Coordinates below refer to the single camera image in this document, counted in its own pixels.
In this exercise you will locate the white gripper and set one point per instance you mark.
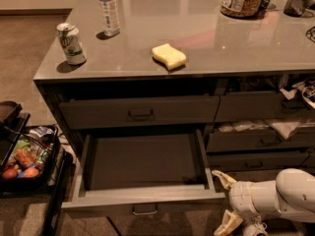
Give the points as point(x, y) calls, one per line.
point(240, 196)

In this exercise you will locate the grey drawer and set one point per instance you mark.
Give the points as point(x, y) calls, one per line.
point(263, 139)
point(143, 175)
point(250, 106)
point(143, 111)
point(262, 161)

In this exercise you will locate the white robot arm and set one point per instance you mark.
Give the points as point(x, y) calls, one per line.
point(290, 196)

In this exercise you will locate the grey drawer cabinet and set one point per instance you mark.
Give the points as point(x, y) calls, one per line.
point(224, 55)

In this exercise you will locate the yellow sponge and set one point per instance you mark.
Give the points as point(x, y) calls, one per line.
point(171, 57)

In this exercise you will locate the black basket of groceries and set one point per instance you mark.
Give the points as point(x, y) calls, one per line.
point(30, 159)

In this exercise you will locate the clear plastic water bottle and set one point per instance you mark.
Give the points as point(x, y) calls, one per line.
point(109, 17)

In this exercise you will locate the green white soda can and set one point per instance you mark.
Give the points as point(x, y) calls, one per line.
point(69, 38)

